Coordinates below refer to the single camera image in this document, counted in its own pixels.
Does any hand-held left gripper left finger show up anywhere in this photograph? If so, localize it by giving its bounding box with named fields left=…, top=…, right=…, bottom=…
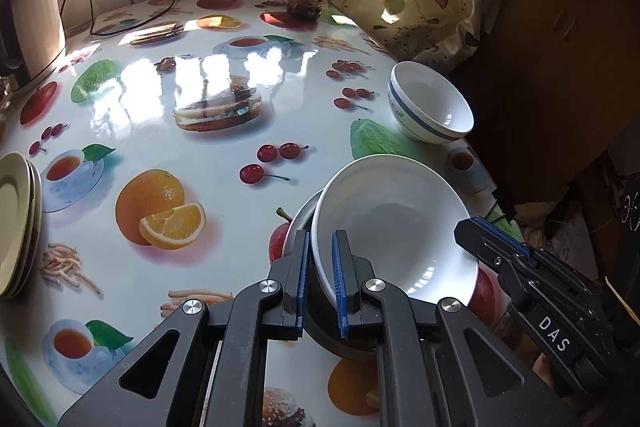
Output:
left=57, top=229, right=311, bottom=427

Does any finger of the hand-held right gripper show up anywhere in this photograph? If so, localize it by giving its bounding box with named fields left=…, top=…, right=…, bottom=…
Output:
left=453, top=216, right=538, bottom=280

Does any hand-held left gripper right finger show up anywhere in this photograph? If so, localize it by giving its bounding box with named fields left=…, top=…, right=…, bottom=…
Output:
left=331, top=229, right=581, bottom=427

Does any stainless steel bowl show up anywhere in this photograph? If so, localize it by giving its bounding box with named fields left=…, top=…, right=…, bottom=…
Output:
left=282, top=188, right=381, bottom=360

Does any large white blue-striped bowl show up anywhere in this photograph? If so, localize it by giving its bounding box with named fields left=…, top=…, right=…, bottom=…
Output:
left=310, top=155, right=480, bottom=309

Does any small white blue-striped bowl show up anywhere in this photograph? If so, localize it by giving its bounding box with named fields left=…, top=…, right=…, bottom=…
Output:
left=387, top=61, right=475, bottom=144

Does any stack of cream plates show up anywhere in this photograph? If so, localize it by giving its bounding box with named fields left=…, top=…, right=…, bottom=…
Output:
left=0, top=152, right=32, bottom=293

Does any black binder clip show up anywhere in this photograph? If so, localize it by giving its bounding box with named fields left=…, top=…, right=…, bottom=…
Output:
left=480, top=188, right=518, bottom=223

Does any dark brown wooden cabinet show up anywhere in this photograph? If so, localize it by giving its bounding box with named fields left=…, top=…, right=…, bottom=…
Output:
left=450, top=0, right=640, bottom=208

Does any food printed tablecloth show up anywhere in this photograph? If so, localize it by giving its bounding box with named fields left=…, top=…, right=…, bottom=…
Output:
left=0, top=0, right=526, bottom=427

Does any white and black electric kettle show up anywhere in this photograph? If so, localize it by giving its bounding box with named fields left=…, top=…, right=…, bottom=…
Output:
left=0, top=0, right=68, bottom=92

